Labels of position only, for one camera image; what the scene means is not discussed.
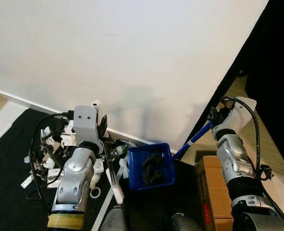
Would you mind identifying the blue dustpan with long handle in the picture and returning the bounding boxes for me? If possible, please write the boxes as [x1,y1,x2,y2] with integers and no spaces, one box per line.
[128,120,213,192]

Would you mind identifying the clear plastic bottle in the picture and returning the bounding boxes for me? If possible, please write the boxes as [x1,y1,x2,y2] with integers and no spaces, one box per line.
[111,144,129,159]

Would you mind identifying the black furniture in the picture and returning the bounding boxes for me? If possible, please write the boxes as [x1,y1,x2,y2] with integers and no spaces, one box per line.
[245,0,284,174]

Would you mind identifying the black fluffy debris clump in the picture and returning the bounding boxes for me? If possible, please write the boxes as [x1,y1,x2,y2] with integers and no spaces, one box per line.
[141,154,165,186]

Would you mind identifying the brown cardboard box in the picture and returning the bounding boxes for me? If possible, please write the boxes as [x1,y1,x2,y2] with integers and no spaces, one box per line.
[196,155,234,231]

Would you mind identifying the grey left robot leg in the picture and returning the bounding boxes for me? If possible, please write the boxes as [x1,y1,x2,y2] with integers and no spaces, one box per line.
[100,205,129,231]

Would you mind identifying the grey robot leg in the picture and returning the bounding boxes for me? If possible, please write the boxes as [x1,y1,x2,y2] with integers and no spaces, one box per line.
[100,205,129,231]
[171,213,200,231]

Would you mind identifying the white paper scrap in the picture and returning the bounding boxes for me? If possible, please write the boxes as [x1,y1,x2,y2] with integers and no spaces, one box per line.
[21,174,35,188]

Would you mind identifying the grey right robot leg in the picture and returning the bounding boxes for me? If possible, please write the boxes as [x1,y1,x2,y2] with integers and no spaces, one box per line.
[171,213,200,231]

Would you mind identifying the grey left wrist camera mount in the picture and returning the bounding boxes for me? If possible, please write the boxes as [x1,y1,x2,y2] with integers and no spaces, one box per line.
[74,100,101,143]

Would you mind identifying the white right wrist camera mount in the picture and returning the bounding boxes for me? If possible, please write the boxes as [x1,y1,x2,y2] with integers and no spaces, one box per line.
[213,96,257,140]

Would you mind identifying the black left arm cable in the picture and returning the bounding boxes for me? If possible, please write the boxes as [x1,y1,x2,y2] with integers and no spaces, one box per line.
[29,111,76,215]

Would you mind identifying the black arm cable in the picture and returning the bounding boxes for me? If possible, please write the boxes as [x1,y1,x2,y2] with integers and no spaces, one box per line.
[220,96,276,182]
[29,111,76,215]

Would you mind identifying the white ring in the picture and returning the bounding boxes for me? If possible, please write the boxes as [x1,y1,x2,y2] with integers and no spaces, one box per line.
[90,188,102,199]

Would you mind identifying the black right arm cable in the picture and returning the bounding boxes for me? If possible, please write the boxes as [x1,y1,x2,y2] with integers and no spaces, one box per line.
[220,96,276,182]

